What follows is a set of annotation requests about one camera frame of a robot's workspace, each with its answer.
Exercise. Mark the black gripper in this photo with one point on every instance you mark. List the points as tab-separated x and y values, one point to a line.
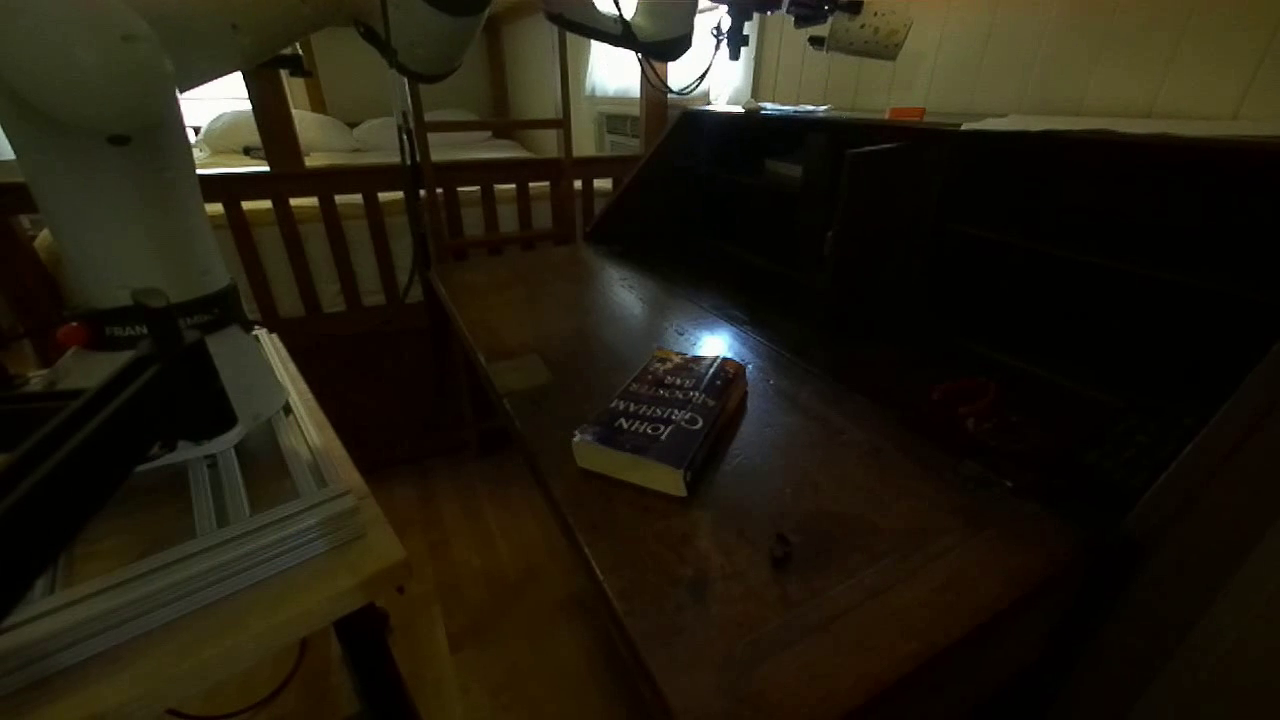
765	10

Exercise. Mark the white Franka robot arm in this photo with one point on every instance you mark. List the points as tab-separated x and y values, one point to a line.
104	200

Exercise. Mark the white crumpled paper stack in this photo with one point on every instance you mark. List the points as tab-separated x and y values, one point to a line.
791	107

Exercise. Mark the small orange object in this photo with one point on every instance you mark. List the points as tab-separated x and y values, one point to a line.
904	113

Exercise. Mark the bright window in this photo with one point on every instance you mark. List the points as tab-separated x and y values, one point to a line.
721	73

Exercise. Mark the flat white paper sheet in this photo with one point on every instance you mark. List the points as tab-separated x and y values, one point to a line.
1122	127

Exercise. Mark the dark paperback book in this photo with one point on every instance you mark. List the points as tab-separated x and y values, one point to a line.
663	423

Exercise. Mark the pale paper note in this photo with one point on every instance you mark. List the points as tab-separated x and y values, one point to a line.
521	374

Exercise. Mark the small dark metal object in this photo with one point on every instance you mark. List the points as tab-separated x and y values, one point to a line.
780	547

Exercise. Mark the white pillow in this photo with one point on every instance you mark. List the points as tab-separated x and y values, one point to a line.
293	128

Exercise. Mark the dark wooden secretary desk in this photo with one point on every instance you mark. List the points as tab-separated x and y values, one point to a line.
801	601

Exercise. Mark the small red base object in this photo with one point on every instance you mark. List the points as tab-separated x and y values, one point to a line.
72	337

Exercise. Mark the light wooden robot table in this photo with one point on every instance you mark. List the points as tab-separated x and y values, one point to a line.
266	624

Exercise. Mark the wooden bed frame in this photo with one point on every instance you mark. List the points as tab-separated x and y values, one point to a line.
347	180

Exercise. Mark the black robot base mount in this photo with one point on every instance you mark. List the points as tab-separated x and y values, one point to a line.
82	455

